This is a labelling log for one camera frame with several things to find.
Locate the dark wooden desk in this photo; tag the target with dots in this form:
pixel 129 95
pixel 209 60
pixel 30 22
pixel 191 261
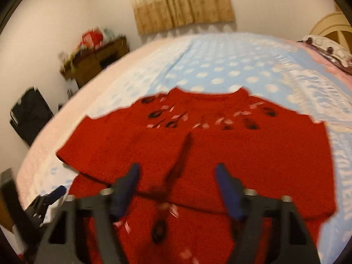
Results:
pixel 90 60

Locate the red gift bag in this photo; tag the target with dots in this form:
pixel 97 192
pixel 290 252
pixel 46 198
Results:
pixel 92 39

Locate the beige patterned curtain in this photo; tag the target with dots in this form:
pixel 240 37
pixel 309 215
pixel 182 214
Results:
pixel 178 2

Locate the black folded bag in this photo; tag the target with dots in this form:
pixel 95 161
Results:
pixel 30 115

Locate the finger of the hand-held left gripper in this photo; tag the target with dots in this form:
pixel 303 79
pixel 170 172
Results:
pixel 56 192

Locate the pink and blue dotted bedsheet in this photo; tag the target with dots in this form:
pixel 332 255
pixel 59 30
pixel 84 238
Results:
pixel 220 60

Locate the white patterned pillow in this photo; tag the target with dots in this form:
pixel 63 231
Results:
pixel 330 49

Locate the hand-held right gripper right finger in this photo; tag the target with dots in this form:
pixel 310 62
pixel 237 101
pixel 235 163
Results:
pixel 228 194

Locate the pale teal bag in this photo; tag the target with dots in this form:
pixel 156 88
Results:
pixel 108 33

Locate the cream wooden headboard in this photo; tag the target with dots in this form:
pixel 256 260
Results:
pixel 330 23

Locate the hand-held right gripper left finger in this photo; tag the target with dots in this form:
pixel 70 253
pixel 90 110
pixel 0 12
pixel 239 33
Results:
pixel 127 191

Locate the red knitted sweater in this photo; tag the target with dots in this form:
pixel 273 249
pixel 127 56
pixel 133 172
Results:
pixel 247 156

